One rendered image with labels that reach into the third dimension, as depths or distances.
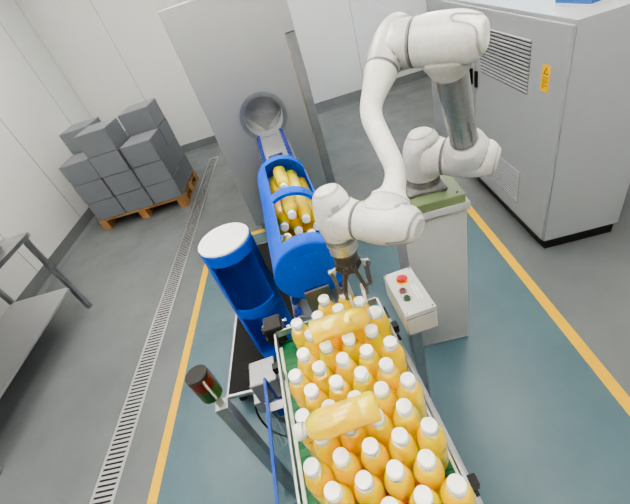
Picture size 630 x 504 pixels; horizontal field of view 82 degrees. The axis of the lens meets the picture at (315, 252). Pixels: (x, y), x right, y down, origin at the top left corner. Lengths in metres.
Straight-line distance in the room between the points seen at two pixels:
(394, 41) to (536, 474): 1.87
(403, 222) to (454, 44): 0.51
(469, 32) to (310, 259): 0.84
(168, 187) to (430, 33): 4.20
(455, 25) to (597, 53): 1.42
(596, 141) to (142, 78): 5.91
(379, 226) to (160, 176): 4.24
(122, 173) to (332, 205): 4.30
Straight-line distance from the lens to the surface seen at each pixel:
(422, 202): 1.71
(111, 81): 6.94
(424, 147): 1.64
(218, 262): 1.85
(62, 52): 7.10
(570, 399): 2.34
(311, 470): 0.99
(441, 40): 1.15
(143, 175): 4.99
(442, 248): 1.89
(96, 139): 4.98
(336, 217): 0.93
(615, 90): 2.64
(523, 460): 2.16
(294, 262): 1.36
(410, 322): 1.19
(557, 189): 2.77
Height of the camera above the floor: 2.00
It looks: 38 degrees down
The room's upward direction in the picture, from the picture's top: 20 degrees counter-clockwise
